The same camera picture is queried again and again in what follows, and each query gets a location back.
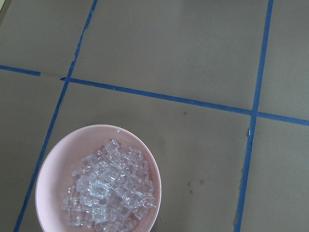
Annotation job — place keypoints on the pink bowl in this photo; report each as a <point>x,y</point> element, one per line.
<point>65,157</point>

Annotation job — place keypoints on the pile of ice cubes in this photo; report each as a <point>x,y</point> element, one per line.
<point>112,192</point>

